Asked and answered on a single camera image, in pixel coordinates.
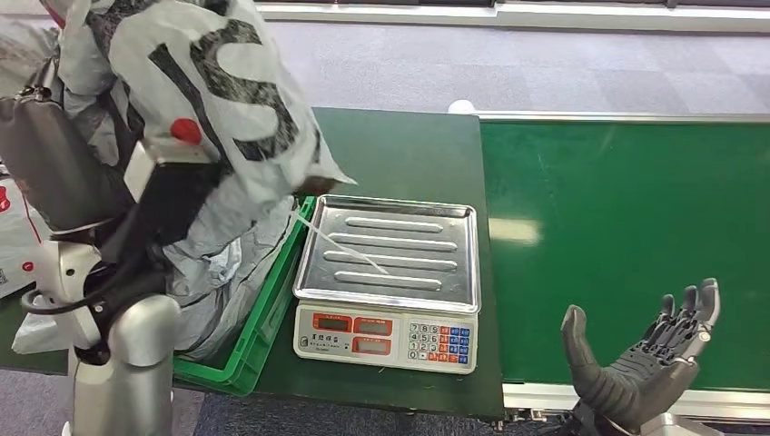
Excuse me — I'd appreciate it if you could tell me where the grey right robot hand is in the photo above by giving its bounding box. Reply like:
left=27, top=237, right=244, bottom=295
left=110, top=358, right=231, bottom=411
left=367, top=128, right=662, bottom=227
left=559, top=277, right=722, bottom=436

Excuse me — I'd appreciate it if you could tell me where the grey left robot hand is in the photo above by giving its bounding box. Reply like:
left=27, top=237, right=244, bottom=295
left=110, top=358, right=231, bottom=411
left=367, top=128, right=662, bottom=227
left=0, top=56, right=133, bottom=236

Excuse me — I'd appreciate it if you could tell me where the grey mailer bag large S print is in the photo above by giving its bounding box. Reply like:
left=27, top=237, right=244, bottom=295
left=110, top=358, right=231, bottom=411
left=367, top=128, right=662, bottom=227
left=0, top=0, right=357, bottom=254

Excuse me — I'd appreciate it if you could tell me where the thin white plastic strip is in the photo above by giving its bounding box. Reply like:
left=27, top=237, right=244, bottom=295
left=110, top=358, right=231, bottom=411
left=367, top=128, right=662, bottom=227
left=292, top=210, right=391, bottom=277

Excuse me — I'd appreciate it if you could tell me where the green conveyor belt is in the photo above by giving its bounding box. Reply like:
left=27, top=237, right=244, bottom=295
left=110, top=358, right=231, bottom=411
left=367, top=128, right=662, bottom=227
left=475, top=111, right=770, bottom=423

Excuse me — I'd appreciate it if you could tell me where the white mailer bag red dot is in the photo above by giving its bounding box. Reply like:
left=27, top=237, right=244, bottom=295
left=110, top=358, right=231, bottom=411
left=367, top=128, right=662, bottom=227
left=0, top=177, right=51, bottom=300

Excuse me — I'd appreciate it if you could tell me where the small white mailer bag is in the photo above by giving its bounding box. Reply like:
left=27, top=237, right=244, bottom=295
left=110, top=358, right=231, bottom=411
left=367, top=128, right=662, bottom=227
left=10, top=293, right=76, bottom=356

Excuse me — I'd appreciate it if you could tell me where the plain grey mailer bag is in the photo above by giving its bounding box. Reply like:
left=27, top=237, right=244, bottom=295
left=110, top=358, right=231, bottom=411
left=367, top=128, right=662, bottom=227
left=169, top=201, right=300, bottom=363

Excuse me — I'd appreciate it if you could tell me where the green plastic crate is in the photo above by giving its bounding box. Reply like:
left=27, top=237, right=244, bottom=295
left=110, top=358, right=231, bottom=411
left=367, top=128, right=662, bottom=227
left=173, top=195, right=318, bottom=398

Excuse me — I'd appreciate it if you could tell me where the steel scale pan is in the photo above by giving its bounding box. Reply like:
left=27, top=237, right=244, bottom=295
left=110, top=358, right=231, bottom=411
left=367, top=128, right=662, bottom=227
left=292, top=193, right=482, bottom=316

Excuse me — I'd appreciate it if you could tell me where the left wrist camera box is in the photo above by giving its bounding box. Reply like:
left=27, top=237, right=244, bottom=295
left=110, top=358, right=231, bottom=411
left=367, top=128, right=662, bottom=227
left=99, top=140, right=225, bottom=267

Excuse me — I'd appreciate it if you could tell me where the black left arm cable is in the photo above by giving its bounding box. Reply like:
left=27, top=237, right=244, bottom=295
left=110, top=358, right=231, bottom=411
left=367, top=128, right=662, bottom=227
left=20, top=253, right=171, bottom=318

